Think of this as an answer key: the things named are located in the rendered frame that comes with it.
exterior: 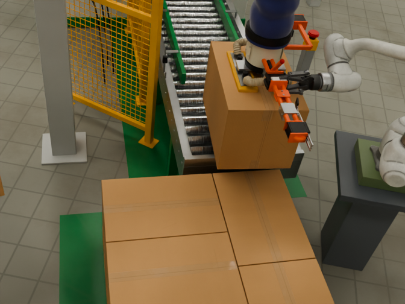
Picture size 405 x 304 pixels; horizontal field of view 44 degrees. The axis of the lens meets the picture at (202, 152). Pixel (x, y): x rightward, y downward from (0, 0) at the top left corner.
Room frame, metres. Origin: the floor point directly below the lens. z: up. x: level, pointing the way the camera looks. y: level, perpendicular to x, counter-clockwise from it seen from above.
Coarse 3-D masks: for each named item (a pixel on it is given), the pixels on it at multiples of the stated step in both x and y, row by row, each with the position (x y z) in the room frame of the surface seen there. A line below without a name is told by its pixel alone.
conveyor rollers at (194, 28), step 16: (176, 0) 3.84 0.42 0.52; (192, 0) 3.88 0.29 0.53; (208, 0) 3.92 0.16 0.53; (176, 16) 3.57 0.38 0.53; (192, 16) 3.61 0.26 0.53; (208, 16) 3.65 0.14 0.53; (176, 32) 3.31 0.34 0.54; (192, 32) 3.34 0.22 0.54; (208, 32) 3.38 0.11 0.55; (224, 32) 3.42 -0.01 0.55; (192, 48) 3.15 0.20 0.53; (208, 48) 3.19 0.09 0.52; (192, 64) 2.98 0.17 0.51; (192, 80) 2.73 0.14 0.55; (192, 96) 2.62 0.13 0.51; (192, 112) 2.43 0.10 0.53; (192, 128) 2.26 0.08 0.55; (208, 128) 2.28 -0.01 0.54
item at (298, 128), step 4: (284, 124) 1.63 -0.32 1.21; (288, 124) 1.61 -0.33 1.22; (292, 124) 1.62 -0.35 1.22; (296, 124) 1.62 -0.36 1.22; (300, 124) 1.62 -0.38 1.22; (284, 128) 1.63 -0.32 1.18; (288, 128) 1.62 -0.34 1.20; (292, 128) 1.59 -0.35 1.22; (296, 128) 1.59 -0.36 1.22; (300, 128) 1.60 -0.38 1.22; (304, 128) 1.60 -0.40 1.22; (288, 132) 1.61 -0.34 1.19; (292, 132) 1.57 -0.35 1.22; (296, 132) 1.57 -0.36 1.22; (300, 132) 1.57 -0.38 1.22; (304, 132) 1.58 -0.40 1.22; (288, 136) 1.59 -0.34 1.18; (292, 136) 1.56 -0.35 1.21; (300, 136) 1.57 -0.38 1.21; (288, 140) 1.56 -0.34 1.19; (292, 140) 1.56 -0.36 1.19
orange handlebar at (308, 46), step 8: (304, 32) 2.42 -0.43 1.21; (304, 40) 2.36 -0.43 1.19; (288, 48) 2.25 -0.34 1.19; (296, 48) 2.26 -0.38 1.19; (304, 48) 2.27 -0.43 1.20; (264, 64) 2.06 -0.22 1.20; (272, 64) 2.07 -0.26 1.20; (272, 88) 1.88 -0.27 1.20; (280, 96) 1.81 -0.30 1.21; (288, 96) 1.82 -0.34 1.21; (288, 120) 1.66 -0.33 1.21; (296, 120) 1.67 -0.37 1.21; (296, 136) 1.56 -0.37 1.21; (304, 136) 1.57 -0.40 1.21
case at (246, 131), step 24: (216, 48) 2.35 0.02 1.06; (216, 72) 2.17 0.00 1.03; (216, 96) 2.09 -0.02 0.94; (240, 96) 1.96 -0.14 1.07; (264, 96) 1.99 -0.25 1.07; (216, 120) 2.01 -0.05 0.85; (240, 120) 1.85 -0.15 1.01; (264, 120) 1.88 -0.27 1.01; (216, 144) 1.93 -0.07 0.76; (240, 144) 1.86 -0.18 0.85; (264, 144) 1.89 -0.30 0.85; (288, 144) 1.92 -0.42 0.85; (240, 168) 1.86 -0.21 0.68; (264, 168) 1.89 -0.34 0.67
